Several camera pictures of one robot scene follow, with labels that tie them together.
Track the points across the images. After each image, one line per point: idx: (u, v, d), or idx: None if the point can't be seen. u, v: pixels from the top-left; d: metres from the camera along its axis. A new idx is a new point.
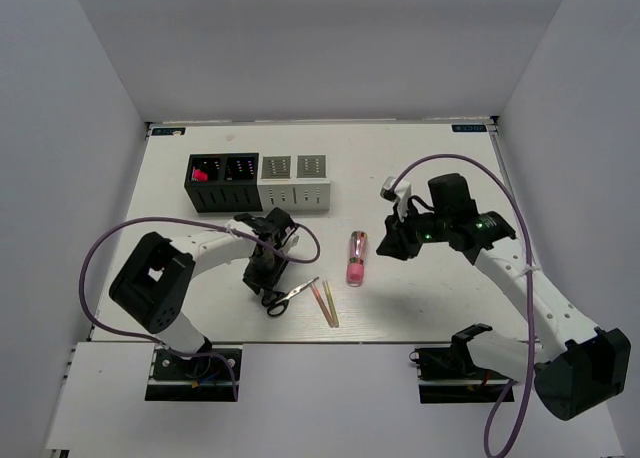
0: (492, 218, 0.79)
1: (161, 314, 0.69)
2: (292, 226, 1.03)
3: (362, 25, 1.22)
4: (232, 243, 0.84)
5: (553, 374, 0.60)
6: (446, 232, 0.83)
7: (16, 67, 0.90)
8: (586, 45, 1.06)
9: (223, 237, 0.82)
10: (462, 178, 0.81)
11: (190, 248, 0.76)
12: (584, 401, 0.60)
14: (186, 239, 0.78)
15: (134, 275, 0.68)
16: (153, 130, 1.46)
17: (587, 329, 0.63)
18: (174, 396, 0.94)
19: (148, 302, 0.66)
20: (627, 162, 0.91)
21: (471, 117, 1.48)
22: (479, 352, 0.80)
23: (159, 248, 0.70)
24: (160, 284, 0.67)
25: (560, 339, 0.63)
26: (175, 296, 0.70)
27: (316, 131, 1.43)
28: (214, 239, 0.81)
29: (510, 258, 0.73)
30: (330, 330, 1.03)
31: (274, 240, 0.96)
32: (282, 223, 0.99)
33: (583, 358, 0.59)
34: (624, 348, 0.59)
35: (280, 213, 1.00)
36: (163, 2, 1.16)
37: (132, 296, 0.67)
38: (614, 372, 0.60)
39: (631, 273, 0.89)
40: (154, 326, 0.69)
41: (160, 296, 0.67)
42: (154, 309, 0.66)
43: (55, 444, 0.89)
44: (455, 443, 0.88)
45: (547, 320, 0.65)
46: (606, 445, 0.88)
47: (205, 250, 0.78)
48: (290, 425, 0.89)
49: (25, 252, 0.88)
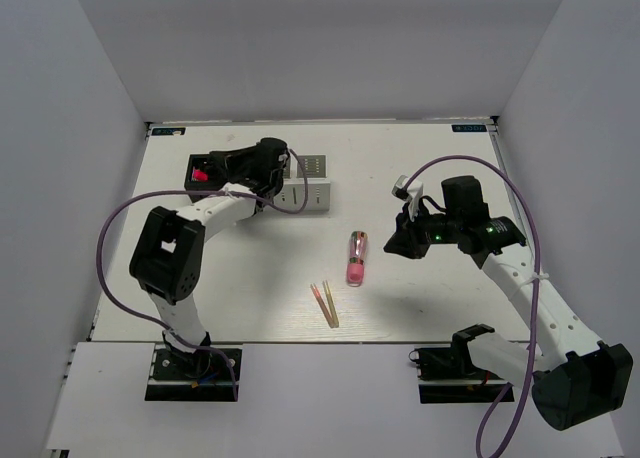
0: (503, 223, 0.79)
1: (184, 280, 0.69)
2: (284, 146, 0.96)
3: (361, 24, 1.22)
4: (233, 206, 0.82)
5: (551, 382, 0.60)
6: (457, 234, 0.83)
7: (17, 69, 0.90)
8: (585, 44, 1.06)
9: (226, 199, 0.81)
10: (476, 181, 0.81)
11: (196, 214, 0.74)
12: (580, 411, 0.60)
14: (190, 208, 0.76)
15: (152, 247, 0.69)
16: (153, 130, 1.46)
17: (590, 342, 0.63)
18: (173, 396, 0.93)
19: (168, 275, 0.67)
20: (626, 162, 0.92)
21: (471, 117, 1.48)
22: (479, 352, 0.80)
23: (168, 220, 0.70)
24: (177, 252, 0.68)
25: (561, 350, 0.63)
26: (193, 263, 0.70)
27: (316, 131, 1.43)
28: (216, 204, 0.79)
29: (517, 265, 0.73)
30: (330, 330, 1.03)
31: (278, 175, 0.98)
32: (272, 160, 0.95)
33: (584, 369, 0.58)
34: (627, 363, 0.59)
35: (266, 153, 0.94)
36: (163, 0, 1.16)
37: (155, 266, 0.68)
38: (614, 386, 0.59)
39: (629, 273, 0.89)
40: (180, 294, 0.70)
41: (180, 262, 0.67)
42: (176, 277, 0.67)
43: (55, 445, 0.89)
44: (454, 442, 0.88)
45: (550, 329, 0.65)
46: (607, 445, 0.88)
47: (211, 215, 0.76)
48: (290, 425, 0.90)
49: (25, 251, 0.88)
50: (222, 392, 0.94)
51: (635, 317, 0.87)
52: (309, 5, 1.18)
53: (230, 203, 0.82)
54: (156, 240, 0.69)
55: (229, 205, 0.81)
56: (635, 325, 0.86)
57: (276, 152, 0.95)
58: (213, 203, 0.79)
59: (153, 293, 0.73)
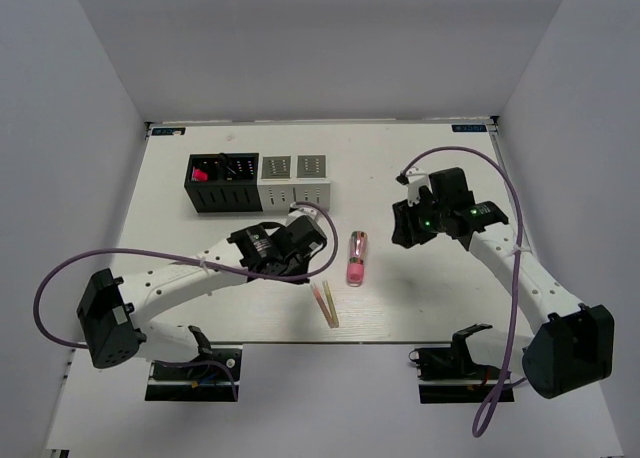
0: (487, 207, 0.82)
1: (109, 353, 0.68)
2: (316, 234, 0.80)
3: (361, 25, 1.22)
4: (202, 278, 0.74)
5: (538, 349, 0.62)
6: (444, 220, 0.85)
7: (16, 69, 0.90)
8: (586, 44, 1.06)
9: (190, 273, 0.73)
10: (460, 171, 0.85)
11: (138, 294, 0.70)
12: (569, 379, 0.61)
14: (142, 279, 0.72)
15: (90, 308, 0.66)
16: (153, 129, 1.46)
17: (572, 304, 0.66)
18: (174, 396, 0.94)
19: (90, 347, 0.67)
20: (626, 163, 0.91)
21: (471, 118, 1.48)
22: (478, 350, 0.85)
23: (105, 293, 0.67)
24: (103, 330, 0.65)
25: (544, 312, 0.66)
26: (119, 344, 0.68)
27: (315, 132, 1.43)
28: (174, 278, 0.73)
29: (500, 240, 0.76)
30: (330, 331, 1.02)
31: (294, 262, 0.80)
32: (296, 244, 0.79)
33: (565, 326, 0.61)
34: (607, 322, 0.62)
35: (301, 229, 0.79)
36: (163, 1, 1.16)
37: (89, 329, 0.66)
38: (599, 350, 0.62)
39: (628, 274, 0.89)
40: (105, 364, 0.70)
41: (98, 343, 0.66)
42: (95, 353, 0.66)
43: (55, 444, 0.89)
44: (454, 441, 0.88)
45: (533, 295, 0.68)
46: (607, 446, 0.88)
47: (158, 295, 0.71)
48: (289, 426, 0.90)
49: (25, 250, 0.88)
50: (222, 392, 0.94)
51: (634, 317, 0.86)
52: (308, 6, 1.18)
53: (200, 277, 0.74)
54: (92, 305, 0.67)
55: (194, 279, 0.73)
56: (634, 326, 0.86)
57: (304, 239, 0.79)
58: (175, 276, 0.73)
59: None
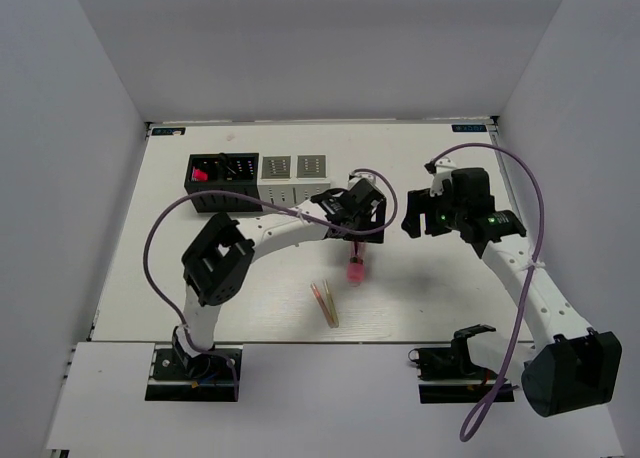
0: (506, 215, 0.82)
1: (220, 293, 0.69)
2: (374, 193, 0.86)
3: (361, 25, 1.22)
4: (301, 228, 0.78)
5: (538, 365, 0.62)
6: (461, 223, 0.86)
7: (17, 70, 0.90)
8: (586, 45, 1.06)
9: (294, 222, 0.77)
10: (484, 174, 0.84)
11: (254, 233, 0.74)
12: (566, 397, 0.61)
14: (253, 221, 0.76)
15: (204, 248, 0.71)
16: (153, 129, 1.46)
17: (580, 327, 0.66)
18: (174, 396, 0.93)
19: (209, 279, 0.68)
20: (626, 163, 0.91)
21: (471, 117, 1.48)
22: (476, 351, 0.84)
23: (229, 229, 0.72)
24: (222, 264, 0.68)
25: (550, 332, 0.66)
26: (237, 278, 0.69)
27: (316, 131, 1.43)
28: (283, 223, 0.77)
29: (514, 253, 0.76)
30: (330, 330, 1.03)
31: (358, 219, 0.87)
32: (359, 202, 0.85)
33: (570, 350, 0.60)
34: (615, 351, 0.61)
35: (363, 188, 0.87)
36: (163, 2, 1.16)
37: (201, 268, 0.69)
38: (602, 375, 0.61)
39: (627, 274, 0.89)
40: (214, 301, 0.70)
41: (222, 272, 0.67)
42: (215, 283, 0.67)
43: (55, 445, 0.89)
44: (454, 441, 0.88)
45: (541, 314, 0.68)
46: (606, 445, 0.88)
47: (269, 236, 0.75)
48: (290, 425, 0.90)
49: (25, 251, 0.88)
50: (222, 392, 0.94)
51: (634, 318, 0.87)
52: (308, 7, 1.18)
53: (299, 226, 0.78)
54: (213, 242, 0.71)
55: (297, 226, 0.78)
56: (634, 326, 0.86)
57: (366, 199, 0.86)
58: (280, 222, 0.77)
59: (191, 287, 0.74)
